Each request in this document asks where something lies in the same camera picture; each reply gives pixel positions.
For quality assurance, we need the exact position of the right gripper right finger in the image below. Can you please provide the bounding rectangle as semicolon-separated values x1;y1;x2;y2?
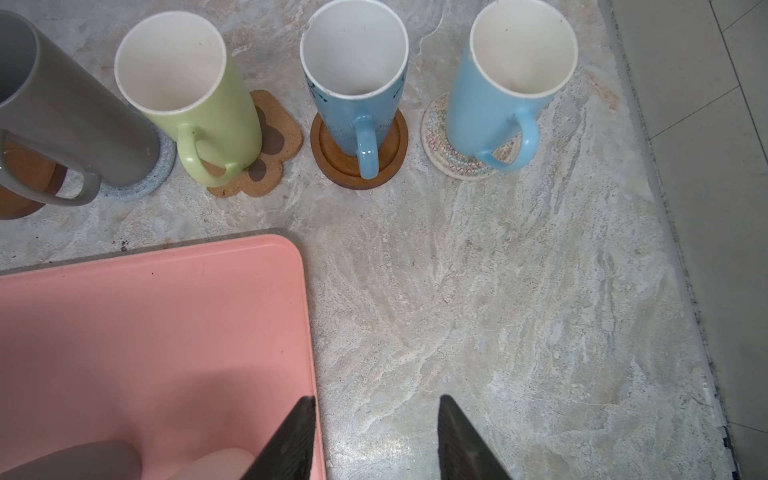
437;394;512;480

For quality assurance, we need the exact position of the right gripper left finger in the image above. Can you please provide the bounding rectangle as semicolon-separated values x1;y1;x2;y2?
241;396;317;480

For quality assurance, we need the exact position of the grey handled white mug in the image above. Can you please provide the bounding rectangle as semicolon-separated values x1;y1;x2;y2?
1;440;142;479

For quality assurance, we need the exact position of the brown wooden coaster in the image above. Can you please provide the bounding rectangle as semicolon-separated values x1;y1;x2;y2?
1;140;67;220
310;110;408;190

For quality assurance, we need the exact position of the multicolour woven round coaster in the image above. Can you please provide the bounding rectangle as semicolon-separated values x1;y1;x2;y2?
421;92;537;180

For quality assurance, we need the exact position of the cork paw print coaster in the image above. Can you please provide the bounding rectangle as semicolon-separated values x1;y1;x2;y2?
208;90;303;198

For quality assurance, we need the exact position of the blue woven round coaster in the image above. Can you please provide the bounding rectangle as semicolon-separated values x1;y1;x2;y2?
99;127;177;202

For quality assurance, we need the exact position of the dark grey mug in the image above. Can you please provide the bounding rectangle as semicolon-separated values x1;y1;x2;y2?
1;10;159;207

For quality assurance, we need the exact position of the light blue mug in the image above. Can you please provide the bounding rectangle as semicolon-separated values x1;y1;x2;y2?
446;0;578;172

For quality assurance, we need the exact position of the green mug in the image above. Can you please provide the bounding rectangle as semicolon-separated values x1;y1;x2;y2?
114;11;262;188

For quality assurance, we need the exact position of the blue floral mug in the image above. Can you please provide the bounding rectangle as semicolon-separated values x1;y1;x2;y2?
300;0;409;180

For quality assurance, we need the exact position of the pink silicone tray mat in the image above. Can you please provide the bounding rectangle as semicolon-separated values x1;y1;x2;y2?
1;234;317;479

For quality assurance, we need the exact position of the pink handled white mug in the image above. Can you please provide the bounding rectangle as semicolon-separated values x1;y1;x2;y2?
170;448;255;480

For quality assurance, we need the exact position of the aluminium floor edge rail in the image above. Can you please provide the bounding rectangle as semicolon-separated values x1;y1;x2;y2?
598;0;739;479

